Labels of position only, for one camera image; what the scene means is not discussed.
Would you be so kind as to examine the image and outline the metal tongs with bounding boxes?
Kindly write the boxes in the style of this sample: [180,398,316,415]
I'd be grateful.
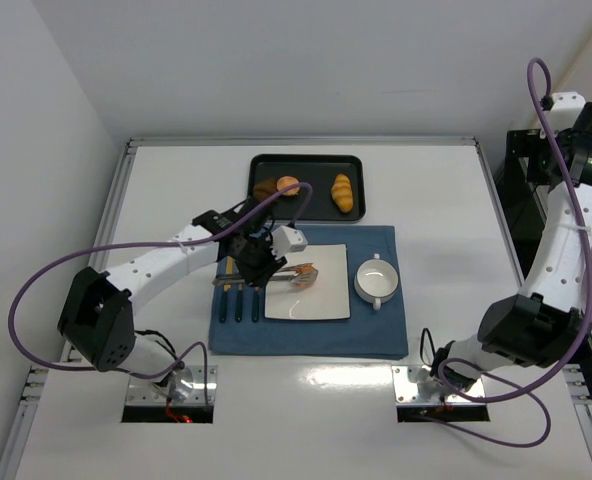
[212,263,316,288]

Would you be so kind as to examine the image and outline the oval brown bread roll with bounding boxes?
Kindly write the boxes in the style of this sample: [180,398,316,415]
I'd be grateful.
[294,264,319,288]

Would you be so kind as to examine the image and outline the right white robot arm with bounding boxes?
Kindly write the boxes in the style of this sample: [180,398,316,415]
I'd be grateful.
[427,93,592,393]

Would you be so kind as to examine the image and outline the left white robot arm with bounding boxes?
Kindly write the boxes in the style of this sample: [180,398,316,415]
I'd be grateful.
[57,209,307,386]

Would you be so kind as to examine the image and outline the yellow striped bread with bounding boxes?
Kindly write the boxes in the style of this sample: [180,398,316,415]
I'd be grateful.
[331,174,354,214]

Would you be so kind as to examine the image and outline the brown chocolate croissant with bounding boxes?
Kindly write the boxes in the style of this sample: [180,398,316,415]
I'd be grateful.
[252,178,278,202]

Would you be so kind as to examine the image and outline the round pink bun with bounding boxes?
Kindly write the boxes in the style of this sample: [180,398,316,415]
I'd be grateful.
[276,176,300,197]

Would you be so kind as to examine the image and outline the blue placemat cloth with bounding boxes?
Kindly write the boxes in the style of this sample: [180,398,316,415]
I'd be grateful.
[209,225,408,360]

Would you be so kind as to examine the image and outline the white square plate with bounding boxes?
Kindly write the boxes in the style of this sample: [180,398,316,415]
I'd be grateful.
[264,244,350,321]

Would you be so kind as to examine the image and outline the black tray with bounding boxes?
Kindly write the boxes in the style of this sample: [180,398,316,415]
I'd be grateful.
[248,153,366,223]

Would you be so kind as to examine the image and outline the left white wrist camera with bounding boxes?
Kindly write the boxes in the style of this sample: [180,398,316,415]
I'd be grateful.
[271,225,308,258]

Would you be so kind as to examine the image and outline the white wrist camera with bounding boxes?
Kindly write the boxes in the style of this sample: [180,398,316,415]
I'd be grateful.
[546,92,586,131]
[271,225,308,258]

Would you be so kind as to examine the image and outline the gold knife blue handle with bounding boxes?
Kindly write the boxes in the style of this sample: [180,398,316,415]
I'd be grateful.
[219,257,234,323]

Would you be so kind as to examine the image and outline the gold fork blue handle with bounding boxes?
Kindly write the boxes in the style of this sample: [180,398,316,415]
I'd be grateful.
[234,284,244,323]

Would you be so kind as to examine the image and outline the gold spoon blue handle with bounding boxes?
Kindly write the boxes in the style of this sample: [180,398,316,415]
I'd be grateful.
[251,287,260,323]

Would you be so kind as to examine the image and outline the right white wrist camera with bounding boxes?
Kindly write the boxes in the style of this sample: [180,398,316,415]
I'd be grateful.
[546,92,586,131]

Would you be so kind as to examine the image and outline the white two-handled bowl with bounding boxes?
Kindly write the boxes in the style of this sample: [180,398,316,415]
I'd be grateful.
[354,254,400,311]

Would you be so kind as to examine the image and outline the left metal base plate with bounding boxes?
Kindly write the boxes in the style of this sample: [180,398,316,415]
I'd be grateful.
[125,365,218,408]

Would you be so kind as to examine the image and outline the metal base plate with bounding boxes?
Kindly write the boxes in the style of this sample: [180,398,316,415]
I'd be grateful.
[391,365,480,408]
[125,365,218,408]

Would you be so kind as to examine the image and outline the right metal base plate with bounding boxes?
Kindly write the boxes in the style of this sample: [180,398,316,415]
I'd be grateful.
[391,365,480,408]

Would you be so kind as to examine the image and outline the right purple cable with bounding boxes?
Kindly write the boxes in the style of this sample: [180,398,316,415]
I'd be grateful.
[419,57,592,447]

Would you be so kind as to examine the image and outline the purple cable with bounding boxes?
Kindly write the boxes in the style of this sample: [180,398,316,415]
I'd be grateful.
[419,57,592,447]
[7,181,314,411]

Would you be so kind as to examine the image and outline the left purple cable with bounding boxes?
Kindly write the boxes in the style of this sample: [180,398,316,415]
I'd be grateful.
[7,181,314,411]

